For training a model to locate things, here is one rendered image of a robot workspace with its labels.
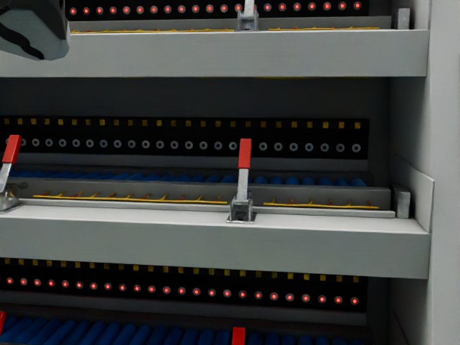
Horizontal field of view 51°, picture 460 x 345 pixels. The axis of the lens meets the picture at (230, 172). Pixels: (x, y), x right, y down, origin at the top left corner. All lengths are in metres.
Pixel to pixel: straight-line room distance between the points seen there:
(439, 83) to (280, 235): 0.21
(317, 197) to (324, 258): 0.09
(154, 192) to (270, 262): 0.17
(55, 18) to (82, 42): 0.26
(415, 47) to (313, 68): 0.10
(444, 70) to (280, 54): 0.16
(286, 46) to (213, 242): 0.21
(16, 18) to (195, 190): 0.31
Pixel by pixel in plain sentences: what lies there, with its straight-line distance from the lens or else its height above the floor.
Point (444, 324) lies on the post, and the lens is 0.49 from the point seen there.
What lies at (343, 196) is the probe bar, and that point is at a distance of 0.54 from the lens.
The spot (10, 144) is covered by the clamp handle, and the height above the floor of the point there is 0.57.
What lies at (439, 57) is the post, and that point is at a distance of 0.52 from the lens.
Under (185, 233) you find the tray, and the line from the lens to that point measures 0.48.
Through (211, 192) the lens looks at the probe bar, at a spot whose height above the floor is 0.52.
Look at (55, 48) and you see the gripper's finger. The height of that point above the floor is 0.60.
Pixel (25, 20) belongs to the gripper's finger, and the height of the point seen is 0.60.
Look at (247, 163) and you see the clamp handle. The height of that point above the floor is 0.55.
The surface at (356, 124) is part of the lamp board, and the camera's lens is 0.65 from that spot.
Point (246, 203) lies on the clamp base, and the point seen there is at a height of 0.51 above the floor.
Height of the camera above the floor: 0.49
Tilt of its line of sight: 7 degrees up
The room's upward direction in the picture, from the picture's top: 2 degrees clockwise
